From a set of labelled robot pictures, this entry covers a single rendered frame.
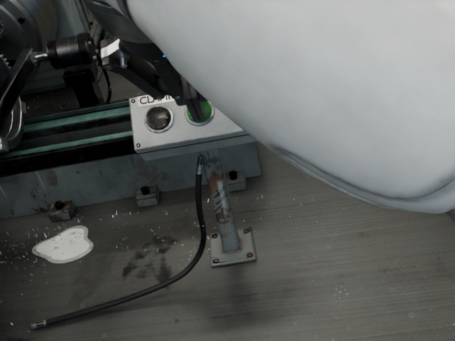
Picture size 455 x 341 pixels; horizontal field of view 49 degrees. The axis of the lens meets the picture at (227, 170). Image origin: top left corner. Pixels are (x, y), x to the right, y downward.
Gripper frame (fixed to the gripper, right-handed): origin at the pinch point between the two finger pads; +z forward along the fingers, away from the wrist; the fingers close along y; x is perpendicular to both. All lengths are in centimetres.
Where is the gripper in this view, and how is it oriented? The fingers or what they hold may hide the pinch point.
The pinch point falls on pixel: (193, 98)
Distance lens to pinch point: 56.6
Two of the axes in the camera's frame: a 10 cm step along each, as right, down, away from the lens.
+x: 1.5, 9.6, -2.5
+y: -9.8, 1.7, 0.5
